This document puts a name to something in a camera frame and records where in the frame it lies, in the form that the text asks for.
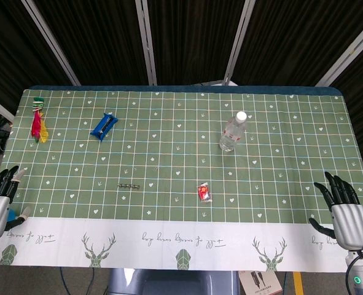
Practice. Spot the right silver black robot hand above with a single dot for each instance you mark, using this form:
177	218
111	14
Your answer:
351	224

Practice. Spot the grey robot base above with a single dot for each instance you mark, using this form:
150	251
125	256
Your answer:
169	282

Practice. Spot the blue egg-shaped ball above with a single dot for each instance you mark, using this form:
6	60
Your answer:
13	213

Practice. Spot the colourful feather shuttlecock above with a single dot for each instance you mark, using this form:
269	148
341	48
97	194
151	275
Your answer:
39	127

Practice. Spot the white cardboard product box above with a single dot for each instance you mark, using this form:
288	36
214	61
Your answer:
259	284

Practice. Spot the blue snack package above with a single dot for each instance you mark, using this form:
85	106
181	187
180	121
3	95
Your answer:
103	127

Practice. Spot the clear plastic water bottle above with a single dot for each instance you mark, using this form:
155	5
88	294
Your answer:
231	133

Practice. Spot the red snack packet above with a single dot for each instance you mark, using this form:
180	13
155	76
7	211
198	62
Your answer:
204	193

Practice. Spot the green grid tablecloth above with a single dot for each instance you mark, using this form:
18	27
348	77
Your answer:
181	159

